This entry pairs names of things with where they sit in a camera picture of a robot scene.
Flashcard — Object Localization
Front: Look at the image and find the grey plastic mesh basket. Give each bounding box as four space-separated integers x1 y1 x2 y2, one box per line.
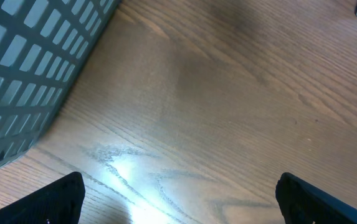
0 0 119 168

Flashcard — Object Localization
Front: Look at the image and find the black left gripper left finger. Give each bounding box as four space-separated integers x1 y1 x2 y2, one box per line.
0 172 85 224

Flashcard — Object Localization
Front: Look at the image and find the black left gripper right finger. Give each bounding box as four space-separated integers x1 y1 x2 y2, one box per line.
275 172 357 224

